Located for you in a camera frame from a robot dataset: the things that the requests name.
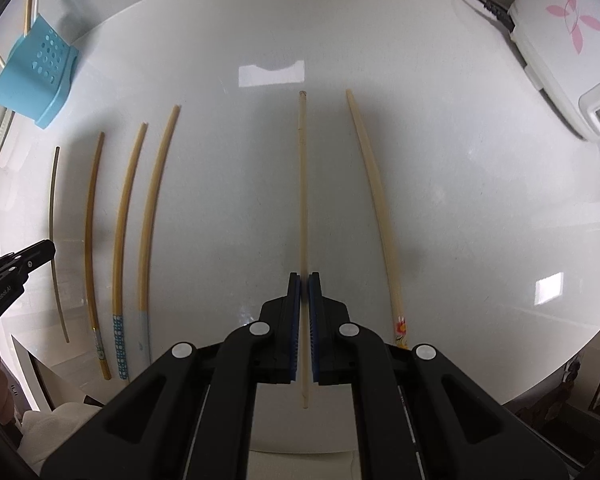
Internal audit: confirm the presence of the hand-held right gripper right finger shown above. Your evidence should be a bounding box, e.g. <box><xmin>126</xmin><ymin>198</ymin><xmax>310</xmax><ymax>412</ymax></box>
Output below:
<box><xmin>307</xmin><ymin>271</ymin><xmax>568</xmax><ymax>480</ymax></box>

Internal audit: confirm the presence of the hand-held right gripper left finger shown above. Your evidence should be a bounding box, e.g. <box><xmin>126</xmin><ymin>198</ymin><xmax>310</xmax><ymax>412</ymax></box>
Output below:
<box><xmin>42</xmin><ymin>272</ymin><xmax>302</xmax><ymax>480</ymax></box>

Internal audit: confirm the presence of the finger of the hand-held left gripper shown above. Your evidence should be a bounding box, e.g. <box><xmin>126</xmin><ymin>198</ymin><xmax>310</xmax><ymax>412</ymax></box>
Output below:
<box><xmin>0</xmin><ymin>239</ymin><xmax>57</xmax><ymax>276</ymax></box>

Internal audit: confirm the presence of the wooden chopstick with small-patterned end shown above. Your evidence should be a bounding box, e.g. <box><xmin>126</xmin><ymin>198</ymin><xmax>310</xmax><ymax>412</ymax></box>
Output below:
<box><xmin>83</xmin><ymin>131</ymin><xmax>112</xmax><ymax>381</ymax></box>

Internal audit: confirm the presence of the wooden chopstick with blue-patterned end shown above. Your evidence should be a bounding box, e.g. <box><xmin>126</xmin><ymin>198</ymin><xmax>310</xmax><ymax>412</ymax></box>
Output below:
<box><xmin>111</xmin><ymin>121</ymin><xmax>148</xmax><ymax>381</ymax></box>

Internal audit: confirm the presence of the wooden chopstick with light-blue end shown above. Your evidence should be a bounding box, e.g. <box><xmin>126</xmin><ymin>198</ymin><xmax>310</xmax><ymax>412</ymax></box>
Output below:
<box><xmin>136</xmin><ymin>104</ymin><xmax>182</xmax><ymax>363</ymax></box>

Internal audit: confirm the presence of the plain pale chopstick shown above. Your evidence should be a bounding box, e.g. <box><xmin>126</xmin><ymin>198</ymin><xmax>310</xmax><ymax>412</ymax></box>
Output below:
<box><xmin>296</xmin><ymin>90</ymin><xmax>312</xmax><ymax>410</ymax></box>

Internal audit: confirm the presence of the pale chopstick with red-patterned end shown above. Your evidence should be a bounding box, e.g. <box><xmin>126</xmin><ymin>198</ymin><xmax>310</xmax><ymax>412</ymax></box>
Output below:
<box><xmin>345</xmin><ymin>88</ymin><xmax>411</xmax><ymax>351</ymax></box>

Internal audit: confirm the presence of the blue plastic utensil holder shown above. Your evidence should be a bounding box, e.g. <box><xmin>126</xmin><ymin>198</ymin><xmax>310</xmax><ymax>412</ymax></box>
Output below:
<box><xmin>0</xmin><ymin>14</ymin><xmax>81</xmax><ymax>132</ymax></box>

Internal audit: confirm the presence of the white floral rice cooker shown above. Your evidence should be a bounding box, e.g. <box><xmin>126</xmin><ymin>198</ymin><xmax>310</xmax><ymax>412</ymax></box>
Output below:
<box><xmin>507</xmin><ymin>0</ymin><xmax>600</xmax><ymax>142</ymax></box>

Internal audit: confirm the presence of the black rice cooker power cord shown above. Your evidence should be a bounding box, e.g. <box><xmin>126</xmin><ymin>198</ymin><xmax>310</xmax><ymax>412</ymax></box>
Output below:
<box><xmin>455</xmin><ymin>0</ymin><xmax>516</xmax><ymax>31</ymax></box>

